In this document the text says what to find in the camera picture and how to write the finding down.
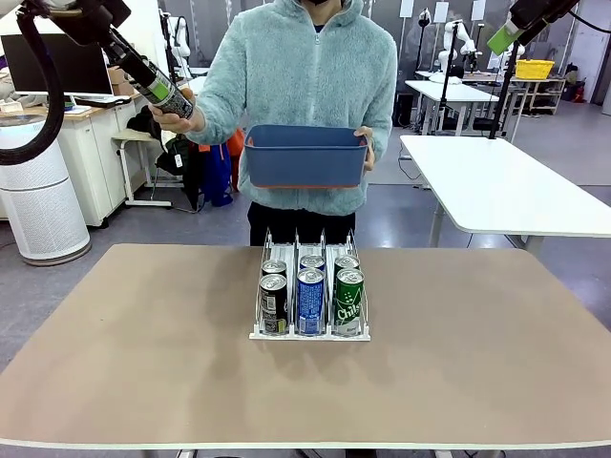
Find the white background work table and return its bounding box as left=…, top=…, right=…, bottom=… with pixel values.
left=405, top=79, right=500, bottom=139

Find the person's left hand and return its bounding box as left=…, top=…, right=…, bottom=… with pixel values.
left=355, top=126, right=376, bottom=173

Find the small white rolling table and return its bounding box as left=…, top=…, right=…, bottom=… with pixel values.
left=112, top=133, right=173, bottom=210

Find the black Pepsi can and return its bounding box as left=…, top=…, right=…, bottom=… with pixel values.
left=261, top=260, right=288, bottom=281
left=259, top=274, right=289, bottom=335
left=136, top=59, right=196, bottom=120

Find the person's right hand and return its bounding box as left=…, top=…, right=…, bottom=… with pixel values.
left=148, top=104, right=206, bottom=133

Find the white desk with cabinet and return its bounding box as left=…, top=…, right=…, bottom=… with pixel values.
left=0, top=93, right=149, bottom=228

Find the orange and blue jacket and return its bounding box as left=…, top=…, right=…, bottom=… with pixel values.
left=200, top=128, right=247, bottom=207

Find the black left arm cable bundle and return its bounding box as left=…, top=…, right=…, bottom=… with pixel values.
left=0, top=2, right=66, bottom=167

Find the person's left forearm teal sleeve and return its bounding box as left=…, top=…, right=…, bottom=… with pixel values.
left=367, top=80, right=400, bottom=161

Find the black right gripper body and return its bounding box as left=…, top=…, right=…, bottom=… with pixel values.
left=509, top=0, right=581, bottom=32

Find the person in teal fleece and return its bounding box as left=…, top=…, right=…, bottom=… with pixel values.
left=183, top=0, right=400, bottom=247

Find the blue plastic bin orange trim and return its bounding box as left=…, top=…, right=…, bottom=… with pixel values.
left=243, top=124, right=371, bottom=189

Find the black jacket pile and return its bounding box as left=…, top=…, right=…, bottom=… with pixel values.
left=126, top=105, right=166, bottom=142

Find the black bag with tag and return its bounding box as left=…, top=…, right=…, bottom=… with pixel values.
left=156, top=133, right=201, bottom=211

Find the white cylindrical air purifier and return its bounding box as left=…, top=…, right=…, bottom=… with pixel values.
left=0, top=114, right=92, bottom=267

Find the wooden low shelf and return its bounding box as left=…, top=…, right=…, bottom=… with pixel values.
left=510, top=75, right=567, bottom=115

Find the clear white can dispenser rack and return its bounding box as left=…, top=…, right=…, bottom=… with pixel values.
left=248, top=227, right=372, bottom=343

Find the black tripod stand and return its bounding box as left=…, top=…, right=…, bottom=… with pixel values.
left=489, top=40, right=526, bottom=140
left=432, top=21, right=462, bottom=137

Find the person's right forearm teal sleeve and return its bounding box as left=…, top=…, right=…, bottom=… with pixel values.
left=183, top=71, right=254, bottom=144

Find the white rounded side table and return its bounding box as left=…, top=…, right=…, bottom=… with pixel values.
left=399, top=135, right=611, bottom=254

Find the black computer monitor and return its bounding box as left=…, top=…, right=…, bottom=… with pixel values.
left=0, top=33, right=115, bottom=96

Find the yellow plastic crate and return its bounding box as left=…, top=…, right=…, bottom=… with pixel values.
left=516, top=59, right=556, bottom=80

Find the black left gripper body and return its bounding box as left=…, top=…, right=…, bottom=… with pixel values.
left=64, top=0, right=133, bottom=47

